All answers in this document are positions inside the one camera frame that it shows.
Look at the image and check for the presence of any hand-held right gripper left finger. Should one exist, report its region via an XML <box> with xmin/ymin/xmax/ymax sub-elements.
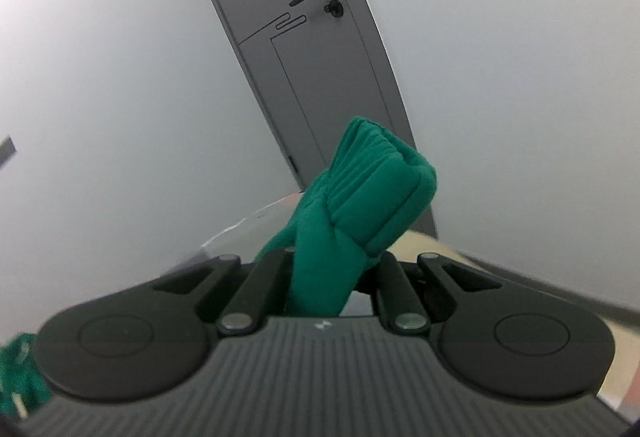
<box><xmin>150</xmin><ymin>247</ymin><xmax>296</xmax><ymax>337</ymax></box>

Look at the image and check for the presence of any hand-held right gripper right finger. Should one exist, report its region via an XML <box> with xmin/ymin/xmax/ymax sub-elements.
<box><xmin>375</xmin><ymin>251</ymin><xmax>503</xmax><ymax>337</ymax></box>

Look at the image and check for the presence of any green printed sweatshirt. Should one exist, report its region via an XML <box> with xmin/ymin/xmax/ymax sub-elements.
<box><xmin>0</xmin><ymin>117</ymin><xmax>438</xmax><ymax>418</ymax></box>

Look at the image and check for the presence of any patchwork bed sheet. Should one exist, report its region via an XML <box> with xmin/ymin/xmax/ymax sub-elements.
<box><xmin>165</xmin><ymin>192</ymin><xmax>640</xmax><ymax>423</ymax></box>

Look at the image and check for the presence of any grey door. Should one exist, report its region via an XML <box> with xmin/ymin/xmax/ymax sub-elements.
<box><xmin>176</xmin><ymin>0</ymin><xmax>438</xmax><ymax>238</ymax></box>

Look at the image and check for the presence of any white and grey wall panel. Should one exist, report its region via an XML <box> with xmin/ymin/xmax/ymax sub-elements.
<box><xmin>0</xmin><ymin>136</ymin><xmax>17</xmax><ymax>170</ymax></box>

